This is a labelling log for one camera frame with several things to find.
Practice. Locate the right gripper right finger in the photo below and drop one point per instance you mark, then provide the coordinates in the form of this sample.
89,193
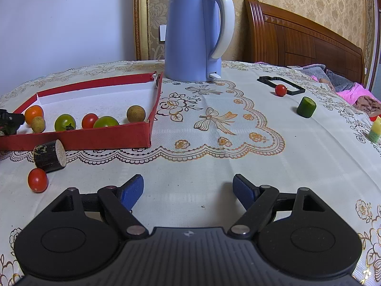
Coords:
261,204

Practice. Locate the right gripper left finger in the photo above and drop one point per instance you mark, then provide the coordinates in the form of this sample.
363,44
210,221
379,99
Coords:
115,207

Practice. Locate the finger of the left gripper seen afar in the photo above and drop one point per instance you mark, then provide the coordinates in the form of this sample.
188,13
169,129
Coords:
10,122

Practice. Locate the orange tangerine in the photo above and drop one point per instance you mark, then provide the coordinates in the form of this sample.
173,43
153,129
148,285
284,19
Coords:
32,112

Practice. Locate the tan longan fruit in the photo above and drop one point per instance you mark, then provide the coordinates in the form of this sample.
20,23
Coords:
38,124

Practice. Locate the green tomato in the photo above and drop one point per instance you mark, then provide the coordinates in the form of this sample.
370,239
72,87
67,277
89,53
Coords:
105,121
64,122

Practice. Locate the brown longan fruit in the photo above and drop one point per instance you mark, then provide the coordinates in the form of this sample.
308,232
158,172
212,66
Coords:
135,114

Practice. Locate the floral lace tablecloth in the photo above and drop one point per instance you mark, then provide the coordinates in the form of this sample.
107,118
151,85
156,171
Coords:
204,134

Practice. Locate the red shallow box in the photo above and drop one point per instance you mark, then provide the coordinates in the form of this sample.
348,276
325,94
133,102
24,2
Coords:
106,113

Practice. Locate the green cucumber piece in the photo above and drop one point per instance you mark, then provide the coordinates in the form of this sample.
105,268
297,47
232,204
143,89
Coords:
306,108

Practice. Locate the small red cherry tomato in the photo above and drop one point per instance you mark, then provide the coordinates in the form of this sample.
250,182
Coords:
280,90

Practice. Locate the yellow green toy piece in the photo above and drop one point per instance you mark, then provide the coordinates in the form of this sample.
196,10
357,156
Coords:
375,131

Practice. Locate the pink bedding clothes pile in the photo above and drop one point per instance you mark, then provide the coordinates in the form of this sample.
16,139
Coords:
352,92

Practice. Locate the wooden headboard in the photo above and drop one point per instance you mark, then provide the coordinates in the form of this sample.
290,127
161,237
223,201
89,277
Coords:
283,38

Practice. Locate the blue electric kettle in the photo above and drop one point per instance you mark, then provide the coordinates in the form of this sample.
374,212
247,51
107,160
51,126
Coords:
198,34

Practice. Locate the black rectangular frame right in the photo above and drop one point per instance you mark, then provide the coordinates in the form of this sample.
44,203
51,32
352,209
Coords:
292,88

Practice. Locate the white wall switch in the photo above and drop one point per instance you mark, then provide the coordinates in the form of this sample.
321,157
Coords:
162,32

